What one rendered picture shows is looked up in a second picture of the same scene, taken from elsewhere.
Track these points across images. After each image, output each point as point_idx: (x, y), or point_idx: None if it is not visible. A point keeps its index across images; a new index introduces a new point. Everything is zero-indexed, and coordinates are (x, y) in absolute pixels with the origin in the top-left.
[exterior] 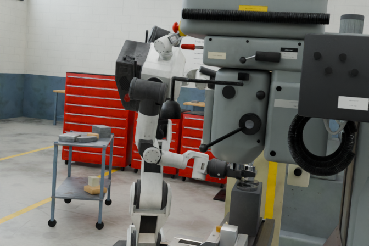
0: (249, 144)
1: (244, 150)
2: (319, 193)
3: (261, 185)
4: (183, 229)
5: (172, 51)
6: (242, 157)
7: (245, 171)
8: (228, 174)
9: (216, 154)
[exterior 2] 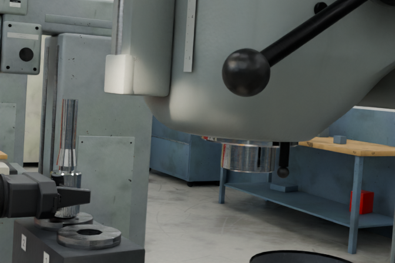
0: (383, 51)
1: (358, 78)
2: (0, 223)
3: (99, 223)
4: None
5: None
6: (335, 111)
7: (63, 191)
8: (12, 211)
9: (233, 111)
